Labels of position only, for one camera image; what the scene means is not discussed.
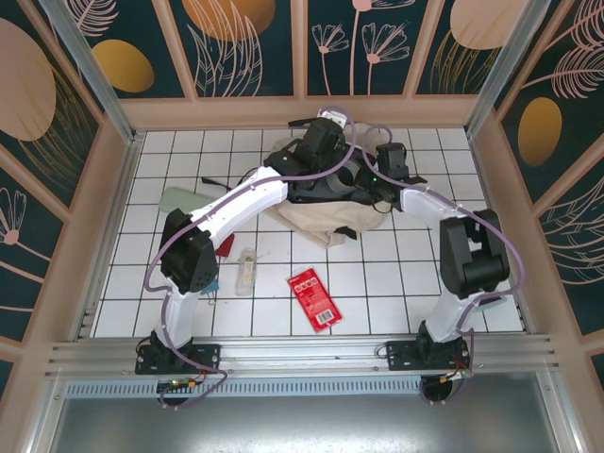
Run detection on beige canvas bag black straps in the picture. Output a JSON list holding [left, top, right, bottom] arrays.
[[197, 115, 416, 251]]

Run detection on clear plastic tube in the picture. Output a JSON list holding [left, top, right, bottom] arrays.
[[234, 245, 260, 297]]

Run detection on mint green glasses case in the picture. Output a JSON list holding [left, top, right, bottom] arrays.
[[159, 186, 209, 213]]

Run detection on red retail package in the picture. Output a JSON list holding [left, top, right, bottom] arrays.
[[284, 265, 345, 334]]

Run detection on pale green flat object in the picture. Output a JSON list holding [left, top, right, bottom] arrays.
[[475, 291, 510, 316]]

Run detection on blue binder clips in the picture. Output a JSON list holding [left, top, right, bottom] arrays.
[[200, 277, 222, 303]]

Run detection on aluminium mounting beam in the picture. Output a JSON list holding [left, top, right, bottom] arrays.
[[44, 333, 565, 378]]

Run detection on perforated metal strip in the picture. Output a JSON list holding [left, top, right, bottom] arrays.
[[63, 379, 561, 400]]

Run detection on grey metal sheet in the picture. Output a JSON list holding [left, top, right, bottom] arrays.
[[27, 377, 581, 453]]

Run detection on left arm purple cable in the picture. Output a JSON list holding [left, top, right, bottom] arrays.
[[143, 104, 362, 411]]

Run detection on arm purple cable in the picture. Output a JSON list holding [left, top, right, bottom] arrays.
[[361, 123, 528, 407], [143, 104, 362, 411]]

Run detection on wall panel pink flowers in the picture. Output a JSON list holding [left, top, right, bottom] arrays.
[[306, 0, 433, 98]]

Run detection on wall panel pink oval gold strands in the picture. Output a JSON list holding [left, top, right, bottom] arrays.
[[414, 0, 539, 95]]

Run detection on wall panel orange oval feather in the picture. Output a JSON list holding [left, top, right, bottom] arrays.
[[493, 0, 604, 204]]

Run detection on aluminium corner post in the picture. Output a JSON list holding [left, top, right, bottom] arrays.
[[464, 0, 553, 138], [38, 0, 145, 145]]

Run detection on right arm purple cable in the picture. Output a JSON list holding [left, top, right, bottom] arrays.
[[361, 123, 528, 407]]

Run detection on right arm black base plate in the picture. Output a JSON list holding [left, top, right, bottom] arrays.
[[384, 338, 473, 374]]

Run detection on wall panel pink fern leaves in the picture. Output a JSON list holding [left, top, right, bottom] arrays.
[[537, 159, 604, 339]]

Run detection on small circuit board with wires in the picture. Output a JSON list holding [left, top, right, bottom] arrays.
[[438, 367, 475, 384], [158, 377, 202, 393]]

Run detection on aluminium side rail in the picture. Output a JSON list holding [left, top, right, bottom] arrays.
[[70, 134, 147, 341]]

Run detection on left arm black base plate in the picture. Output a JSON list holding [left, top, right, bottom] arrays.
[[135, 343, 223, 377]]

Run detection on wall panel large pink disc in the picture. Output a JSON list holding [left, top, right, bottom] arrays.
[[0, 0, 105, 209]]

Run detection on wall panel single pink flower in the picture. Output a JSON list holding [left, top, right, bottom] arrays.
[[0, 155, 67, 341]]

